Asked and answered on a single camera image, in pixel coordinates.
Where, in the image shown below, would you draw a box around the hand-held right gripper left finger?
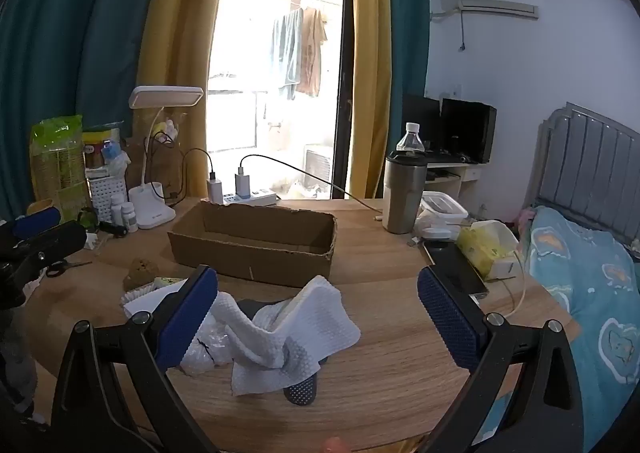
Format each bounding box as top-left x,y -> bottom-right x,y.
50,264 -> 221,453

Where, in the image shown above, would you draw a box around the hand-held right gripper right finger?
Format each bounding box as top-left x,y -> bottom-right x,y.
416,265 -> 599,453

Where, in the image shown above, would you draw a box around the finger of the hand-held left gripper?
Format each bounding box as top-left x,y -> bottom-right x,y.
9,220 -> 87,267
11,206 -> 62,240

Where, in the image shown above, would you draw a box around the clear bag of cotton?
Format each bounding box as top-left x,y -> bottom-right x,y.
181,320 -> 238,377

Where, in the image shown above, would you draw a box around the brown cardboard box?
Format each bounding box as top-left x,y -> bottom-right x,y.
166,200 -> 338,288

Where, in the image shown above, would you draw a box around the white textured cloth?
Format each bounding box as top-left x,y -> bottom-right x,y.
200,275 -> 362,396

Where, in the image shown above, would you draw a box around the grey sock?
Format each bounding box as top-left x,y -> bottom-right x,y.
235,298 -> 331,406

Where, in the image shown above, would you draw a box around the black scissors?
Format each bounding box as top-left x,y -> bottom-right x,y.
45,260 -> 93,278

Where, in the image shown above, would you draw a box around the black smartphone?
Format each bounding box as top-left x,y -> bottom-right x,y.
424,241 -> 490,301

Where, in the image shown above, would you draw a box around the white pleated paper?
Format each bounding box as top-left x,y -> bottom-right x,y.
120,281 -> 173,319

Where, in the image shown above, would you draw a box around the brown muffin in wrapper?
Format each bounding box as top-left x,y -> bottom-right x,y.
125,258 -> 155,290

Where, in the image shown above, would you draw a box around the white perforated basket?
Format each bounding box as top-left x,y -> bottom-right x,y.
86,168 -> 128,225

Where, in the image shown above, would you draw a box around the green snack packet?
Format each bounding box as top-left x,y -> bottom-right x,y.
29,114 -> 91,221

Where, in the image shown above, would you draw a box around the yellow tissue pack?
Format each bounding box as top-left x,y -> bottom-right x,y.
456,226 -> 501,281

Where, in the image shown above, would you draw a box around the person's grey clothing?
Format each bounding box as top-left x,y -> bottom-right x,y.
0,308 -> 39,415

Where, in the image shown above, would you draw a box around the jar with yellow lid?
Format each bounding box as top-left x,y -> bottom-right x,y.
82,128 -> 121,169

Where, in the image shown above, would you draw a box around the white paper box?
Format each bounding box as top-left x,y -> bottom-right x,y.
470,220 -> 521,282

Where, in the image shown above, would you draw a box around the white desk lamp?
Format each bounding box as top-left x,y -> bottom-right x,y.
128,86 -> 205,230

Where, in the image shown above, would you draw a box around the blue box in plastic bag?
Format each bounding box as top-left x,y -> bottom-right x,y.
102,140 -> 132,179

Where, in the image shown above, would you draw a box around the steel tumbler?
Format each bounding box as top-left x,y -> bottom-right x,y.
384,152 -> 428,235

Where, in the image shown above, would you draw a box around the blue printed blanket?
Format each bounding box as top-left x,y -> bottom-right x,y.
520,206 -> 640,453

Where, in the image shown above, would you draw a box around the white power strip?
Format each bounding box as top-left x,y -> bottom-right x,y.
220,187 -> 278,206

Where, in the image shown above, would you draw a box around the white computer desk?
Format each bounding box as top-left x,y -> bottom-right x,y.
425,153 -> 485,201

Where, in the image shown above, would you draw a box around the small cartoon toy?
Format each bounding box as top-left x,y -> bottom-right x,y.
152,117 -> 181,145

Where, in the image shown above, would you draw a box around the clear water bottle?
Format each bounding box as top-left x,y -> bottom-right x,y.
396,122 -> 426,156

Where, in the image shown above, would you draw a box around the black monitor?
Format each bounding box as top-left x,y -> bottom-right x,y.
440,98 -> 497,165
402,93 -> 443,149

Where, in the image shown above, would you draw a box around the teal curtain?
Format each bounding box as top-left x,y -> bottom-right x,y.
0,0 -> 173,221
385,0 -> 431,154

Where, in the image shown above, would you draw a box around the white outdoor unit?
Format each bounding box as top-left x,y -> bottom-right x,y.
302,144 -> 335,194

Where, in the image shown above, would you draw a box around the grey padded headboard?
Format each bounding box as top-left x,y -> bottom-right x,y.
535,102 -> 640,246

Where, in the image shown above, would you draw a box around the yellow curtain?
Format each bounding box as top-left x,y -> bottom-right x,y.
132,0 -> 236,199
347,0 -> 393,199

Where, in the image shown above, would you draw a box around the hanging blue towel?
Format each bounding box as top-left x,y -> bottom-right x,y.
271,8 -> 304,100

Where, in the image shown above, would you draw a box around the hanging tan garment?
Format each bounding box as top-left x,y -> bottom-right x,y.
295,7 -> 328,98

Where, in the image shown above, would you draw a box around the white air conditioner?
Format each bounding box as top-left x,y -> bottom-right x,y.
440,0 -> 541,20

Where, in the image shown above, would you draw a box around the thin white cable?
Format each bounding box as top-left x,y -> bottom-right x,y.
492,238 -> 531,321

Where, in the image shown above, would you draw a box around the black charging cable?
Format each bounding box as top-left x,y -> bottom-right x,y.
170,148 -> 217,201

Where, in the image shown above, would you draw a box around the black door frame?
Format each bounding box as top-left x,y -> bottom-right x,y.
325,0 -> 357,201

